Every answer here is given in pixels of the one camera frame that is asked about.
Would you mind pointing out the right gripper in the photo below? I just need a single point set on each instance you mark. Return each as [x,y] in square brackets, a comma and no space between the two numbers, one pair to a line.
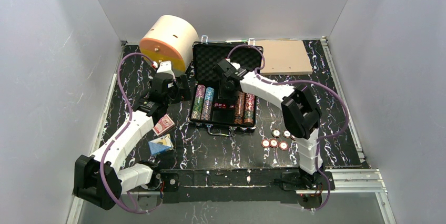
[224,85]

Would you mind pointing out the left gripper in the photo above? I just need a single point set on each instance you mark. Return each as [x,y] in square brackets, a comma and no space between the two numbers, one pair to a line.
[179,85]

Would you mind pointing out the black poker set case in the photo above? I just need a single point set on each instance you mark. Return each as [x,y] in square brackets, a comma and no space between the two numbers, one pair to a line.
[205,56]

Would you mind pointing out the purple white chip stack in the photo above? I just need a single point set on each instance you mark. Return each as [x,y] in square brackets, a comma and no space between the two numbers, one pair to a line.
[200,91]

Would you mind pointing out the light blue chip stack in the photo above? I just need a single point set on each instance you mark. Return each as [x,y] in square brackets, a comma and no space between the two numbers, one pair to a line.
[209,94]

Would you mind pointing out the red playing card deck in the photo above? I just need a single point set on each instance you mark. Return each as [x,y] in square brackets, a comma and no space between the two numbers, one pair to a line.
[163,125]

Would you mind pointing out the blue playing card deck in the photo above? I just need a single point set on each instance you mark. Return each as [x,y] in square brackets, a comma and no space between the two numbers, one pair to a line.
[160,145]

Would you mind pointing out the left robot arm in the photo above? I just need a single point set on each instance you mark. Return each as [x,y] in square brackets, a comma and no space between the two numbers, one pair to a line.
[99,178]

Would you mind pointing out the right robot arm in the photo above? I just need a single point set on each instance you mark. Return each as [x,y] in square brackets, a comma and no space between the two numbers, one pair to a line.
[300,112]

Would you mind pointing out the orange black chip stack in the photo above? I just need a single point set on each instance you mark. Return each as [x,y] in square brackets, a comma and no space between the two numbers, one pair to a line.
[239,108]

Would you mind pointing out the red white chip stack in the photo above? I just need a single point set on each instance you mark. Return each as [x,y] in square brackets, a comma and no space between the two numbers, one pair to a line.
[250,101]

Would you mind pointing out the dark green chip stack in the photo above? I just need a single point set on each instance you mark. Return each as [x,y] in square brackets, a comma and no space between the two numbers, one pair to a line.
[197,108]

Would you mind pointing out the blue green chip stack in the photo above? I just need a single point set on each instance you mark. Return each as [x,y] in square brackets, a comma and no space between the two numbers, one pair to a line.
[248,119]

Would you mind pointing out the cream cylinder with orange face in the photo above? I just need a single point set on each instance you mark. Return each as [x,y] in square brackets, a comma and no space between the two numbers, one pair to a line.
[170,39]

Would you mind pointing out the tan flat board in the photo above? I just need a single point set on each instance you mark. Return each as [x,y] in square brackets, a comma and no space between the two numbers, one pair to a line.
[285,57]

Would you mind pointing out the loose red white chip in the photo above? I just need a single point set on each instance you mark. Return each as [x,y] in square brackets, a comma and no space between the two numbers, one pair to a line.
[265,143]
[273,143]
[276,133]
[283,145]
[286,134]

